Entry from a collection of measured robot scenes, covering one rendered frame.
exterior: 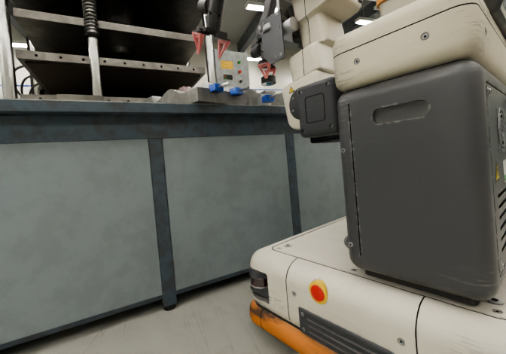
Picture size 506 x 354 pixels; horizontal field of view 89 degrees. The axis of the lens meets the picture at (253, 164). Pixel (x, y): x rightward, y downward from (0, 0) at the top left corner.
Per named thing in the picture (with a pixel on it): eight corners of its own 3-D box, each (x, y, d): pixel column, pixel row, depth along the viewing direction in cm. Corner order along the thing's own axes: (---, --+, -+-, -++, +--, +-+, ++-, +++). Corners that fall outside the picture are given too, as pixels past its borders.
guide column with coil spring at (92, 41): (111, 189, 161) (91, -21, 159) (102, 190, 158) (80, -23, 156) (111, 188, 166) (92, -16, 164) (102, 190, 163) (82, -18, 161)
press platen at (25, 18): (201, 42, 199) (200, 35, 198) (13, 16, 147) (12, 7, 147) (181, 73, 260) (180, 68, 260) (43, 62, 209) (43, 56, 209)
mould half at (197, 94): (247, 106, 117) (245, 82, 117) (198, 100, 98) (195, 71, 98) (188, 123, 152) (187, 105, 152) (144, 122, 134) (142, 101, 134)
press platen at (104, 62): (205, 74, 196) (205, 67, 196) (16, 58, 145) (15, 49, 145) (183, 98, 262) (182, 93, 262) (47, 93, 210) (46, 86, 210)
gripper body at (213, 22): (196, 31, 101) (199, 9, 98) (218, 37, 107) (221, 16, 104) (204, 32, 96) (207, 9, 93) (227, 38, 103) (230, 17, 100)
